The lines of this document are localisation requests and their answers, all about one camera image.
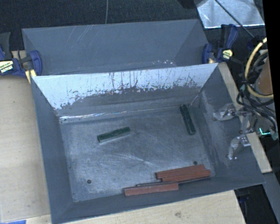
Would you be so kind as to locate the red-brown flat block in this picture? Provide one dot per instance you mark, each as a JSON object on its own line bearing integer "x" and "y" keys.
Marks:
{"x": 188, "y": 176}
{"x": 152, "y": 189}
{"x": 180, "y": 171}

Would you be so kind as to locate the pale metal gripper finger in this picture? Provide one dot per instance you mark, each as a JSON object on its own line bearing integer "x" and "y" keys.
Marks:
{"x": 237, "y": 143}
{"x": 225, "y": 113}

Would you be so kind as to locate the grey metal bin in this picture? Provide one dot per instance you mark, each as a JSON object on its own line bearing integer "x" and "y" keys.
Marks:
{"x": 135, "y": 155}

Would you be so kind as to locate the dark green flat block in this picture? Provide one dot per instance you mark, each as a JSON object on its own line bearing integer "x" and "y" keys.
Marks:
{"x": 187, "y": 119}
{"x": 113, "y": 134}

